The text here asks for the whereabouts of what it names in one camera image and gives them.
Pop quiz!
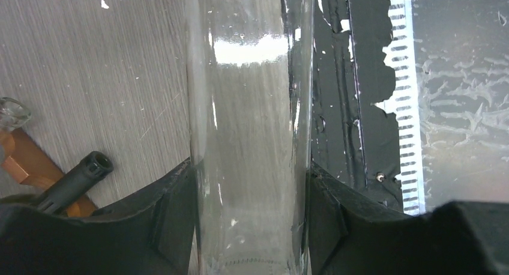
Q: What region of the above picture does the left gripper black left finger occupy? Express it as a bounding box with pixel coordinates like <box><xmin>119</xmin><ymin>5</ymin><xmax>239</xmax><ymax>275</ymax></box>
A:
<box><xmin>1</xmin><ymin>160</ymin><xmax>196</xmax><ymax>274</ymax></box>

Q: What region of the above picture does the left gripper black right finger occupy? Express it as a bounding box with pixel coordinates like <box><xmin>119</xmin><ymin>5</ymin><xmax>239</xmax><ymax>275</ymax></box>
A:
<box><xmin>309</xmin><ymin>163</ymin><xmax>508</xmax><ymax>274</ymax></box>

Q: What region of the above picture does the dark bottle white label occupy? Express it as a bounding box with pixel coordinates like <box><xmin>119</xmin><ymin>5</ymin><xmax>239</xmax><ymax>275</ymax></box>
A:
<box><xmin>34</xmin><ymin>151</ymin><xmax>114</xmax><ymax>217</ymax></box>

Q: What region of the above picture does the small clear glass bottle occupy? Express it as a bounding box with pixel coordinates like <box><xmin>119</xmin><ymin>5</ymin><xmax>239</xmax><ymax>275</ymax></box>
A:
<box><xmin>184</xmin><ymin>0</ymin><xmax>314</xmax><ymax>274</ymax></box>

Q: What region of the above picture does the wooden wine rack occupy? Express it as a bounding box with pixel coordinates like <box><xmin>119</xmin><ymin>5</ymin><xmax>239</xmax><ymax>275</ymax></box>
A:
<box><xmin>1</xmin><ymin>128</ymin><xmax>113</xmax><ymax>217</ymax></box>

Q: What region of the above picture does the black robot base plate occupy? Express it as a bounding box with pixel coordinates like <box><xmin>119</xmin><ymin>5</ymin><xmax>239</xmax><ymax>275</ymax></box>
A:
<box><xmin>311</xmin><ymin>0</ymin><xmax>403</xmax><ymax>211</ymax></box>

